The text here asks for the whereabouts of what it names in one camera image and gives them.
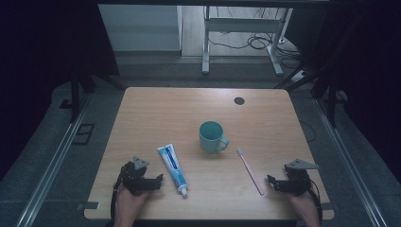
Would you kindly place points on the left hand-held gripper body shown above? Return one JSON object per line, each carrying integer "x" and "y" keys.
{"x": 135, "y": 176}

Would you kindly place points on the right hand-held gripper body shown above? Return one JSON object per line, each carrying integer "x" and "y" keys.
{"x": 298, "y": 178}

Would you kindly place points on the white and blue toothpaste tube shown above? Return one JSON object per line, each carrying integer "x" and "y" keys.
{"x": 172, "y": 165}

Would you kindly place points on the pink toothbrush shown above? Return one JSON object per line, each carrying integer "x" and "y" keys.
{"x": 250, "y": 171}

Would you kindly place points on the teal mug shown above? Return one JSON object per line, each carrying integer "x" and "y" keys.
{"x": 211, "y": 137}

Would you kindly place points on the person's right hand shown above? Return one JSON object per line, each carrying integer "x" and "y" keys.
{"x": 303, "y": 203}

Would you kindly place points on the person's left hand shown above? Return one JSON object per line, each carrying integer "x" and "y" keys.
{"x": 127, "y": 201}

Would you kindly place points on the grey tape strip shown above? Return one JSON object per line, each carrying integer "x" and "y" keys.
{"x": 327, "y": 206}
{"x": 90, "y": 206}

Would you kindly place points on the black metal stand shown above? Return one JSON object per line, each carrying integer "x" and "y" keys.
{"x": 75, "y": 94}
{"x": 331, "y": 104}

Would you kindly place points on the black table grommet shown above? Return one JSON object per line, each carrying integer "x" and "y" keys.
{"x": 239, "y": 101}

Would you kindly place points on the white power strip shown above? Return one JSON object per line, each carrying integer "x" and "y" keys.
{"x": 299, "y": 76}

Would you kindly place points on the dark curtain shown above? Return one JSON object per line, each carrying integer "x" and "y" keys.
{"x": 369, "y": 63}
{"x": 38, "y": 63}

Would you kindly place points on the white panel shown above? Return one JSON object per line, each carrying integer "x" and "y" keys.
{"x": 138, "y": 28}

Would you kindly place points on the aluminium floor rail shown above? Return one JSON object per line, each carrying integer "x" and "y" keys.
{"x": 50, "y": 167}
{"x": 346, "y": 164}

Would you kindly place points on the white desk frame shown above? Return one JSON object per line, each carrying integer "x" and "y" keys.
{"x": 206, "y": 38}

